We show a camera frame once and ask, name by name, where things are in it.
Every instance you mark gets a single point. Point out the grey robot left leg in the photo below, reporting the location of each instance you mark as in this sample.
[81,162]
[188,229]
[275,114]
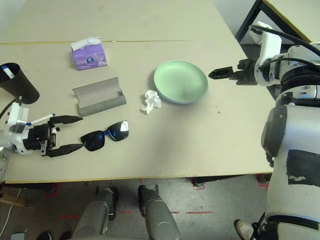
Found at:
[95,215]

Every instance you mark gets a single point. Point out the grey robot leg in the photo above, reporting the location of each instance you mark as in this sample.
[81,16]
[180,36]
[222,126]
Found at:
[95,215]
[160,217]

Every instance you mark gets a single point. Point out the blue-capped white marker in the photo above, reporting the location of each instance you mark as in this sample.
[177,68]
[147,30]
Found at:
[7,71]
[41,119]

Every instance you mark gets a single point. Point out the grey robot right leg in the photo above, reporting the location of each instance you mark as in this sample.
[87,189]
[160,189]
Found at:
[160,217]

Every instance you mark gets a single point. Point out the black sunglasses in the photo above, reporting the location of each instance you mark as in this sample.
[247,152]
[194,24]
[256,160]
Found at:
[93,142]

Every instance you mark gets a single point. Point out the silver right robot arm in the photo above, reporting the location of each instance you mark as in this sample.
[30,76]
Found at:
[295,150]

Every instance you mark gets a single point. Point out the grey box on floor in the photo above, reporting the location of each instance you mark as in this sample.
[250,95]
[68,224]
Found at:
[18,236]

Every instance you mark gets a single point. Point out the green plate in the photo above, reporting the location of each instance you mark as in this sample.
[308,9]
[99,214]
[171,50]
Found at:
[180,80]

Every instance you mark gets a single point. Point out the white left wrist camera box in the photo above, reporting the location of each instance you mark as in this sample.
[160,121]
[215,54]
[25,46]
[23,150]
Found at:
[17,117]

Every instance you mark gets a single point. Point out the wooden block on floor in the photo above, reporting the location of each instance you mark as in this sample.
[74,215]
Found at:
[12,200]

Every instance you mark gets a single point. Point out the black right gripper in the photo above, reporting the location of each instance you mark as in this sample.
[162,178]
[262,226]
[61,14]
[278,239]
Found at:
[246,72]

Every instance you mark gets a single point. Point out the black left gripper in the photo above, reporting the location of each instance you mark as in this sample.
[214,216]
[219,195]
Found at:
[37,138]

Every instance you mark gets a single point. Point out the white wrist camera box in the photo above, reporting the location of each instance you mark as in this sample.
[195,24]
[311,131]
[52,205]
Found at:
[17,117]
[270,42]

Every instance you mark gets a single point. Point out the grey glasses case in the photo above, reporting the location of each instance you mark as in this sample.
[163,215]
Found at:
[100,105]

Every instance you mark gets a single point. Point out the neighbouring table with metal frame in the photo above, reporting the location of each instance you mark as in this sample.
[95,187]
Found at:
[300,15]

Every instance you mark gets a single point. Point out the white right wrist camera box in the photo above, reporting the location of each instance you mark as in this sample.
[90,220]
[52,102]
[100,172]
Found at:
[270,42]

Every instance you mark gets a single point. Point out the black cup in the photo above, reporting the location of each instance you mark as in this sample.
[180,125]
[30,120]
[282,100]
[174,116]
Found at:
[22,87]

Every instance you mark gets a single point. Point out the white bystander shoe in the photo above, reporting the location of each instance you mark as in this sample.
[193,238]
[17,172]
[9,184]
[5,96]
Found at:
[243,230]

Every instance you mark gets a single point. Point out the white tissue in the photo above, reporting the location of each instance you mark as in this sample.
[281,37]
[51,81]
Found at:
[151,100]

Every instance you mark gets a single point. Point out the black bystander shoe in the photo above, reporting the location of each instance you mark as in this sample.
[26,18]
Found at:
[65,235]
[44,236]

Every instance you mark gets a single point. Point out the purple tissue pack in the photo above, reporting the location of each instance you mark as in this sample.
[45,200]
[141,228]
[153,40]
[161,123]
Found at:
[90,57]

